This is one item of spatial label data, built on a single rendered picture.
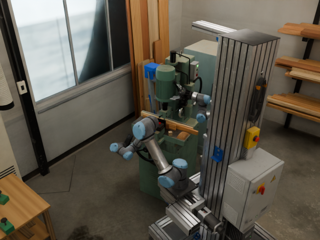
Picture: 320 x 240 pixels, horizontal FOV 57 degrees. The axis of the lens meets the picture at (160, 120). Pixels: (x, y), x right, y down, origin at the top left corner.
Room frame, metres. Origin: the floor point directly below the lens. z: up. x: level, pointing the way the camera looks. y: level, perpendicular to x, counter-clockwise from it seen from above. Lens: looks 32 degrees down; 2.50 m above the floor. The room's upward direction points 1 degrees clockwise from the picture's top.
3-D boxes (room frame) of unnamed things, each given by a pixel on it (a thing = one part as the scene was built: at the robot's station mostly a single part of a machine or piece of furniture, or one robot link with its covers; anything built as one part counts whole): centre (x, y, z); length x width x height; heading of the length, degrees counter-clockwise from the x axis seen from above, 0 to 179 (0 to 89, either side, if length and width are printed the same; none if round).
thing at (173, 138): (2.40, 0.00, 0.87); 0.61 x 0.30 x 0.06; 60
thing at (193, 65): (2.71, -0.33, 1.40); 0.10 x 0.06 x 0.16; 150
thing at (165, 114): (2.52, -0.06, 1.03); 0.14 x 0.07 x 0.09; 150
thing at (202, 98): (2.21, -0.37, 1.34); 0.11 x 0.08 x 0.09; 60
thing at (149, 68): (3.42, 0.05, 0.58); 0.27 x 0.25 x 1.16; 52
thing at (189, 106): (2.58, -0.28, 1.02); 0.09 x 0.07 x 0.12; 60
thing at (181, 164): (1.73, -0.15, 0.98); 0.13 x 0.12 x 0.14; 143
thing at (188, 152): (2.61, -0.11, 0.36); 0.58 x 0.45 x 0.71; 150
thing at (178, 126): (2.47, -0.10, 0.92); 0.62 x 0.02 x 0.04; 60
